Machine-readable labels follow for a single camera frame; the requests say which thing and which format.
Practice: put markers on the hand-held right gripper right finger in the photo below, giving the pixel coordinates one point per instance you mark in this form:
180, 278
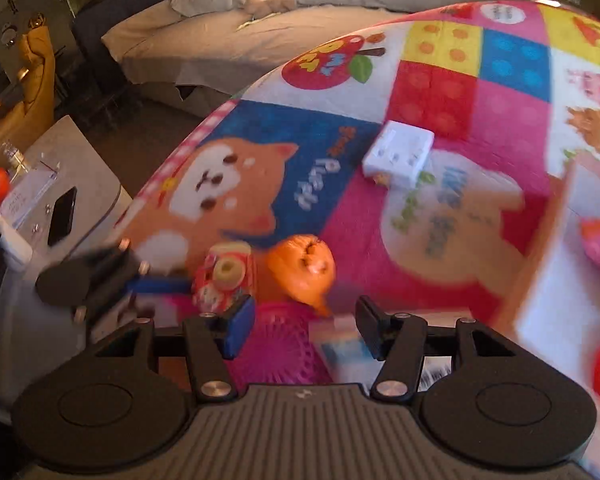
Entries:
369, 327

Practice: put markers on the white and blue packet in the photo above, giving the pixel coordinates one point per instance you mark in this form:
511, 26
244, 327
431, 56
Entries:
347, 350

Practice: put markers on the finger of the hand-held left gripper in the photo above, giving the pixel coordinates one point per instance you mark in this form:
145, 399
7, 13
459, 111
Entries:
160, 285
112, 302

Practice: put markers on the orange toy fruit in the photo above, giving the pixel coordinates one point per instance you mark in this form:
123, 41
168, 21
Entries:
302, 272

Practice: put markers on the colourful printed blanket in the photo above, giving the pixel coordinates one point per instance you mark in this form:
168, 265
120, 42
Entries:
330, 160

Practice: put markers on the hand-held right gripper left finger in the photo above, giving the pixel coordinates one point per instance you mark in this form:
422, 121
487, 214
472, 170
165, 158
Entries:
237, 330

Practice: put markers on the black smartphone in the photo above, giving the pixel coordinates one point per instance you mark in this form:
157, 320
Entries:
62, 215

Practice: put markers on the white plastic case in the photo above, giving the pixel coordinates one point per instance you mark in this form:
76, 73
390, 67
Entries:
14, 247

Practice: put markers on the beige plush toy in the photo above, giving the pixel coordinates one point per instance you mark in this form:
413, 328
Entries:
267, 4

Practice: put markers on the small glass bottle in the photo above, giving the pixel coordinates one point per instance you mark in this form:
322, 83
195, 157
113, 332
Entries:
12, 155

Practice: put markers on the clear acrylic sign holder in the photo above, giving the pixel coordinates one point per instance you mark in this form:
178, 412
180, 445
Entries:
30, 192

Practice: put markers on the red snack packet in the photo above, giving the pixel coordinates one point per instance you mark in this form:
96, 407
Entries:
225, 280

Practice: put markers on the yellow chair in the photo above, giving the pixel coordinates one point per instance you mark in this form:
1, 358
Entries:
22, 95

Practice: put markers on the pink round ribbed lid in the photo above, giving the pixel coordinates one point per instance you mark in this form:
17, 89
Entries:
280, 347

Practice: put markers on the wooden storage box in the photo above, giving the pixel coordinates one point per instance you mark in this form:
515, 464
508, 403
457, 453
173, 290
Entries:
562, 280

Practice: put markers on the grey side table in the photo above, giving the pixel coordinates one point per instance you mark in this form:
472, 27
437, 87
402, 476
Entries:
80, 160

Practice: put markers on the beige bed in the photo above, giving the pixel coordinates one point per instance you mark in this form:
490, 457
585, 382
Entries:
230, 45

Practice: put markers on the white rectangular box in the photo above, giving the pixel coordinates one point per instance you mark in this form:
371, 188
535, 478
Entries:
397, 155

